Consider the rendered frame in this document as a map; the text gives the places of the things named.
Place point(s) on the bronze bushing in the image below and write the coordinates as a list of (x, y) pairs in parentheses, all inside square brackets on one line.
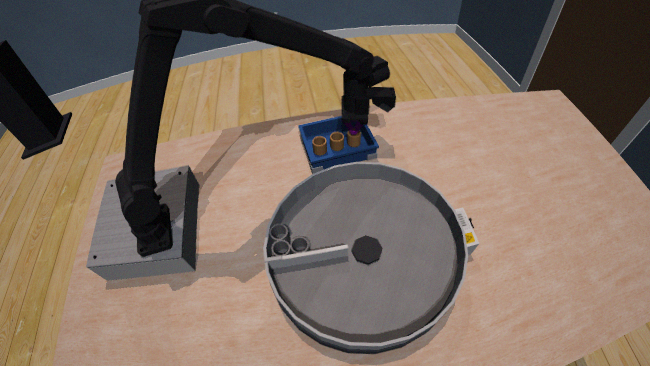
[(337, 145), (353, 140), (320, 146)]

